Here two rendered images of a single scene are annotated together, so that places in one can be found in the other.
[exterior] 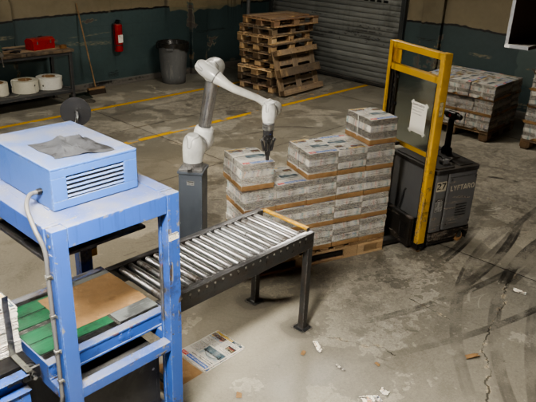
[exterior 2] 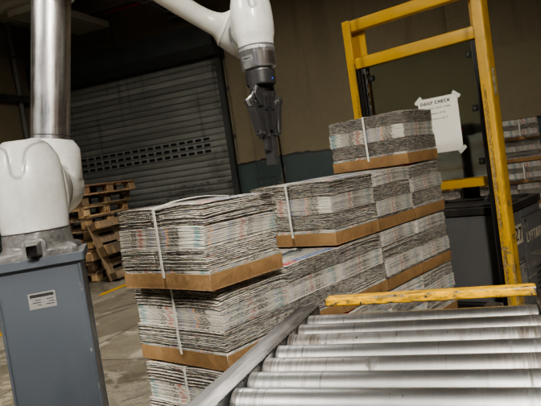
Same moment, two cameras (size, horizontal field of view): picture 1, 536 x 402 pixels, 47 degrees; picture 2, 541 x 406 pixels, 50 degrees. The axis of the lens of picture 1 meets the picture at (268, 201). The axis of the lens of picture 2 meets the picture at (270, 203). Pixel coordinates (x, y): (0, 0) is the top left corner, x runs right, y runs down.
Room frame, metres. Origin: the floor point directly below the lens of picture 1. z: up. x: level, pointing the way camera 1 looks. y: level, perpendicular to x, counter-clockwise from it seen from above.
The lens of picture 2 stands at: (3.04, 0.58, 1.11)
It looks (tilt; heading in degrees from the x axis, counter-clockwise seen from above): 3 degrees down; 338
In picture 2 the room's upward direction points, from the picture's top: 8 degrees counter-clockwise
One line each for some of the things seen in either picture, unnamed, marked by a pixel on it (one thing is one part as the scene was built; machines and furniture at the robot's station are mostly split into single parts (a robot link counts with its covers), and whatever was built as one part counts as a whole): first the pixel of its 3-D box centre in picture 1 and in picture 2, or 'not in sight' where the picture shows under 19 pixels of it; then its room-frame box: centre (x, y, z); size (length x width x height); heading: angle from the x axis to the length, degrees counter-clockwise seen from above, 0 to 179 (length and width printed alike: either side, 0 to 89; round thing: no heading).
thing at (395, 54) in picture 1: (385, 132); (373, 183); (5.79, -1.12, 0.97); 0.09 x 0.09 x 1.75; 28
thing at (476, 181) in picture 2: (410, 147); (435, 185); (5.51, -1.30, 0.92); 0.57 x 0.01 x 0.05; 28
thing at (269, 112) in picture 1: (269, 111); (250, 18); (4.43, 0.02, 1.51); 0.13 x 0.11 x 0.16; 165
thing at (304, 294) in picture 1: (305, 288); not in sight; (3.89, -0.30, 0.34); 0.06 x 0.06 x 0.68; 47
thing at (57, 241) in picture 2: (192, 165); (37, 243); (4.51, 0.60, 1.03); 0.22 x 0.18 x 0.06; 174
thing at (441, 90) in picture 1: (431, 153); (495, 169); (5.20, -1.42, 0.97); 0.09 x 0.09 x 1.75; 28
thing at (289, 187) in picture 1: (294, 216); (311, 360); (4.96, -0.24, 0.42); 1.17 x 0.39 x 0.83; 118
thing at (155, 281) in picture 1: (151, 280); not in sight; (3.20, 0.68, 0.77); 0.47 x 0.05 x 0.05; 47
